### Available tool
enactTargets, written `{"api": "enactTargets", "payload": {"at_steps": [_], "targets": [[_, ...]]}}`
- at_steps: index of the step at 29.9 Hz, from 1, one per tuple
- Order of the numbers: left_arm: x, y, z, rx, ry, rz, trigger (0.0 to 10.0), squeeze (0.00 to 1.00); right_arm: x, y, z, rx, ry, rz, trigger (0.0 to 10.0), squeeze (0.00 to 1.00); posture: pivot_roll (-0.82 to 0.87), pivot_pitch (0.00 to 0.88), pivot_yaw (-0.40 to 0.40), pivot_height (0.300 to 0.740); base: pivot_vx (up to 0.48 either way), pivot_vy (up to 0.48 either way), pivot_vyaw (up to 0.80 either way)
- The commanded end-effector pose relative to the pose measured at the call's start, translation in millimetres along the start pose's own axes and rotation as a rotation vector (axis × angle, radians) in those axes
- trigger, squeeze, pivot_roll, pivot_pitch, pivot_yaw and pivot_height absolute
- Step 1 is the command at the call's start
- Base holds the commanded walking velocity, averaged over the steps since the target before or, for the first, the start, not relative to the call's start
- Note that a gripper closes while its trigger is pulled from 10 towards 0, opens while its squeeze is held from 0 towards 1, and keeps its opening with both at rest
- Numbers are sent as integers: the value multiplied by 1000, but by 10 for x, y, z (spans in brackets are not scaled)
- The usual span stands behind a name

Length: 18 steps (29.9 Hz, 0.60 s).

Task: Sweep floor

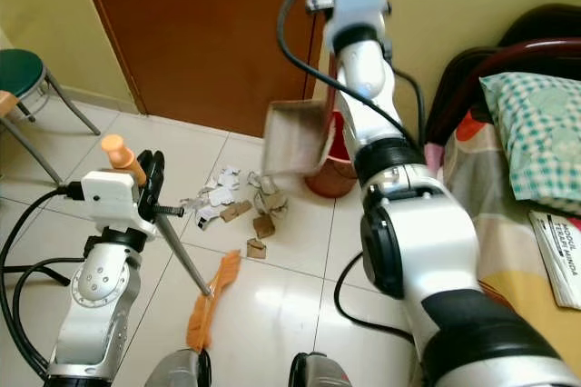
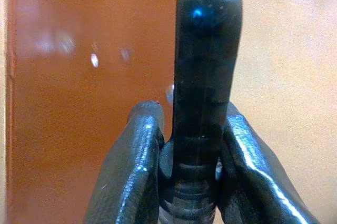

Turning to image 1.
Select brown wooden door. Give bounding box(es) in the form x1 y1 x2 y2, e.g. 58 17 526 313
73 0 330 139

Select dark red curved headboard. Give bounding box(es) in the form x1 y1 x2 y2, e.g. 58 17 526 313
421 3 581 144

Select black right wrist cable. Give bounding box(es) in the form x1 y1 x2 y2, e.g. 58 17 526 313
278 0 429 147

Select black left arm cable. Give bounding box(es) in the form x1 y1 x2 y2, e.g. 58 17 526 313
0 183 84 379
11 257 84 379

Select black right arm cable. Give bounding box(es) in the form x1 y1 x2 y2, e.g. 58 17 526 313
332 249 419 347

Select brown dustpan with red handle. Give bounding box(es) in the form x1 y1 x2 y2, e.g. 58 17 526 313
262 42 340 178

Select black floor cable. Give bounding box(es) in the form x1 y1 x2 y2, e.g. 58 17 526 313
0 264 46 277

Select grey right robot leg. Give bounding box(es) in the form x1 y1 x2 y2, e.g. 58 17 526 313
288 350 356 387

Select white printed booklet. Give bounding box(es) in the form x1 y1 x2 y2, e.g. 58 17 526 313
527 211 581 312

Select light wooden table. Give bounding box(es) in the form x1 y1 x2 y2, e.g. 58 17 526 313
0 90 22 122

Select white paper scraps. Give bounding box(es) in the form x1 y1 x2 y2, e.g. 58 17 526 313
180 167 244 226

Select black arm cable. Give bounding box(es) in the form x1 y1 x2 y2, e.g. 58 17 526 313
332 249 419 347
11 257 84 379
0 183 84 379

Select flat brown cardboard piece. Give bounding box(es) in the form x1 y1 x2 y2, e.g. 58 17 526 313
219 200 253 223

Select small brown cardboard piece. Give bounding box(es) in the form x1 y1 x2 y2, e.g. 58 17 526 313
246 237 270 260

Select red plastic bucket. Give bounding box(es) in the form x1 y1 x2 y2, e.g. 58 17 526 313
304 110 361 200

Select grey robot leg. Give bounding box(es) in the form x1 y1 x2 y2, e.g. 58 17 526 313
143 348 213 387
288 350 356 387

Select green checkered pillow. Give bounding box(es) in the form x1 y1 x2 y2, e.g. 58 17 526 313
478 70 581 217

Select square brown cardboard piece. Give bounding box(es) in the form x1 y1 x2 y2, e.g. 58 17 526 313
253 213 279 240

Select orange broom with silver shaft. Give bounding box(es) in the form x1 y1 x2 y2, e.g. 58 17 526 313
100 134 242 354

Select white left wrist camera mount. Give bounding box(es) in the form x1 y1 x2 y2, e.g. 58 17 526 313
80 170 152 244

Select crumpled beige paper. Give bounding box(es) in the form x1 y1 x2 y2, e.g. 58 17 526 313
249 171 289 218

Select grey left robot leg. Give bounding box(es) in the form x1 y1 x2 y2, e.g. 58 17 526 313
143 348 213 387

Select green stool with metal legs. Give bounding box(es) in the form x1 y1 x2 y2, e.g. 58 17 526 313
0 47 103 185

